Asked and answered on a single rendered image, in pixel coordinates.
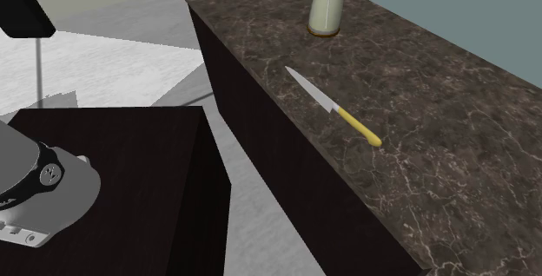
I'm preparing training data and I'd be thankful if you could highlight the dark robot stand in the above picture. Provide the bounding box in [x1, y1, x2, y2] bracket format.
[0, 105, 232, 276]

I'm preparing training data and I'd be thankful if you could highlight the yellow handled kitchen knife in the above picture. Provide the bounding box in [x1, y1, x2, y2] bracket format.
[284, 65, 383, 148]

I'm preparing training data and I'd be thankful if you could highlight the cream vase with gold base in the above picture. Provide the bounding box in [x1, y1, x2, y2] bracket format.
[307, 0, 347, 39]

